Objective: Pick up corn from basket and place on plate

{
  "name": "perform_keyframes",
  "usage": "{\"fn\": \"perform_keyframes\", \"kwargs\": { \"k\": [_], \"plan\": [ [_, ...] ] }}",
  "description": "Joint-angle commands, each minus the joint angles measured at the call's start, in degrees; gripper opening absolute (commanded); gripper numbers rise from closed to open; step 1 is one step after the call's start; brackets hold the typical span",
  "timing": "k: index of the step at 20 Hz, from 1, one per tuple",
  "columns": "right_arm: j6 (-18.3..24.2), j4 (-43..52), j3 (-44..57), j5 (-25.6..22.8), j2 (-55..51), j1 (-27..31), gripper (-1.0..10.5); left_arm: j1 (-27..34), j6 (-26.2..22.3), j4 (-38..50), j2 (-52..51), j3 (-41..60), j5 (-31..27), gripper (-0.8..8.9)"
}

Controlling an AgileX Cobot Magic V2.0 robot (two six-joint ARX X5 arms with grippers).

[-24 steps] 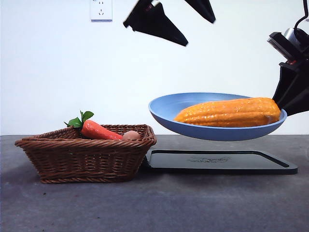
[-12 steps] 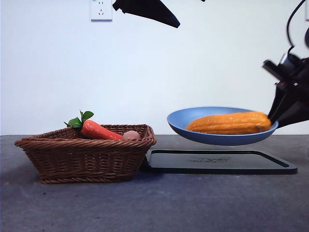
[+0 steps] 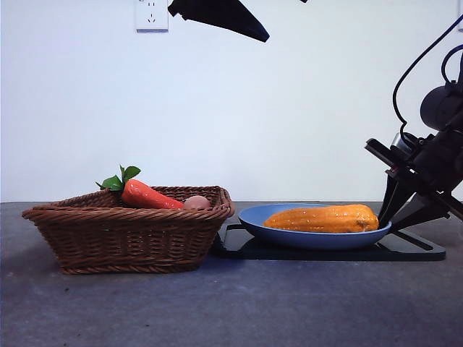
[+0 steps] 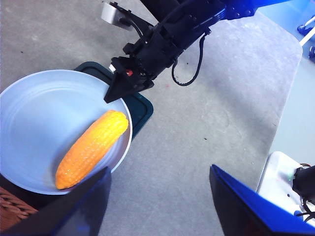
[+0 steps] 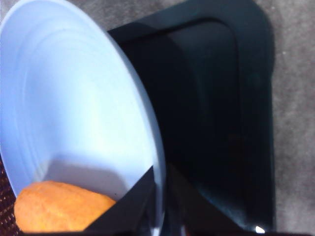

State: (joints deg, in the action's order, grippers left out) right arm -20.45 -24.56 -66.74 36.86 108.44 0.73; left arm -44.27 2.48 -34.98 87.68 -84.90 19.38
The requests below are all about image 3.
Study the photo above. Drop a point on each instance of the orange carrot with green leaves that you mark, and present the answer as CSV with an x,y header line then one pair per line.
x,y
144,195

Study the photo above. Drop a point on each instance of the white wall socket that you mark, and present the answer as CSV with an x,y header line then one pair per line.
x,y
152,16

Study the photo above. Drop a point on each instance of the white wall plate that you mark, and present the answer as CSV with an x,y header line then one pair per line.
x,y
460,21

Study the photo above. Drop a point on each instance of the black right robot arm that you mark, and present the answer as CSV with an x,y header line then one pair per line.
x,y
441,106

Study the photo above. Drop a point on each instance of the brown wicker basket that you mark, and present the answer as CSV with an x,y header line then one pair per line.
x,y
126,242

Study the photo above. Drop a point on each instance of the blue round plate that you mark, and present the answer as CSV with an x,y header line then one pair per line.
x,y
307,240

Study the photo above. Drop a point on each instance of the black rectangular tray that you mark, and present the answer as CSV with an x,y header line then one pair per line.
x,y
325,255

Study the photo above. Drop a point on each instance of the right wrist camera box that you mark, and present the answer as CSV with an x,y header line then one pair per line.
x,y
399,141

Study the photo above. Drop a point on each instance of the yellow corn cob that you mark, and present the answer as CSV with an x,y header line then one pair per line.
x,y
318,218

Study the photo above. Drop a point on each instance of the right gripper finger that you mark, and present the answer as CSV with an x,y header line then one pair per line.
x,y
419,211
392,197

